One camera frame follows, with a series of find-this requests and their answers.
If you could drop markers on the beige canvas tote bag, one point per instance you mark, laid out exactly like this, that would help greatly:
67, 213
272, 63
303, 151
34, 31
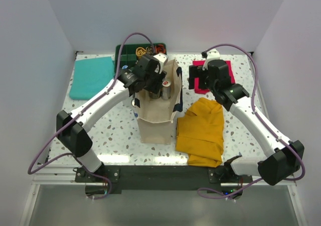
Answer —
156, 117

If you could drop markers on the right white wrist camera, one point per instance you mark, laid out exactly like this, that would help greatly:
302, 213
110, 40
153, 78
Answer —
210, 55

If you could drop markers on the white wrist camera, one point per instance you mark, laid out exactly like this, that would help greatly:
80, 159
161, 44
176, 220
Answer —
162, 58
210, 55

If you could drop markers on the red folded cloth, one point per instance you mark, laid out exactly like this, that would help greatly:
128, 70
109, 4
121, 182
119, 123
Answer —
197, 88

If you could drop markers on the mustard yellow cloth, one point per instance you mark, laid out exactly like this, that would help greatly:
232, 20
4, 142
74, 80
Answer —
200, 133

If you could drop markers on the green compartment tray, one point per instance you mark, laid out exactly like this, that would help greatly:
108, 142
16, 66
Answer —
128, 56

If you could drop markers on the red tab can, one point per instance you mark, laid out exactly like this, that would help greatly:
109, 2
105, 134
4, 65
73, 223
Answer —
166, 89
134, 108

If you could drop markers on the orange black rolled tie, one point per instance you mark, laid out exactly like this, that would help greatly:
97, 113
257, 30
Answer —
160, 48

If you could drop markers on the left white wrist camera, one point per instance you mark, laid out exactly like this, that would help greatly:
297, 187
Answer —
162, 58

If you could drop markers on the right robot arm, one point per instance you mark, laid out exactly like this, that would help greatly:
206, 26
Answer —
282, 156

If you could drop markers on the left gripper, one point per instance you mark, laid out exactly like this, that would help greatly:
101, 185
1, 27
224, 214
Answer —
155, 86

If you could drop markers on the yellow rolled tie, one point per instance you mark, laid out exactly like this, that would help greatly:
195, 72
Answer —
140, 51

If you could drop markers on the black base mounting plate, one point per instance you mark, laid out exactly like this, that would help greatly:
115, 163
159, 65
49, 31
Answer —
165, 178

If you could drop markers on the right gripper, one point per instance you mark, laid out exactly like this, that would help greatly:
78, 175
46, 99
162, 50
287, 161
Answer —
196, 71

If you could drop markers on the teal folded cloth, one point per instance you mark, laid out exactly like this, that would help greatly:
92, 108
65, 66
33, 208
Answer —
91, 76

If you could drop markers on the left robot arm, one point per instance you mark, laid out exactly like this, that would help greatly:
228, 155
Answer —
72, 128

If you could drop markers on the brown patterned rolled tie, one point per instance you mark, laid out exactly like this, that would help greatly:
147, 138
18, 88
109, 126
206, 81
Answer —
150, 50

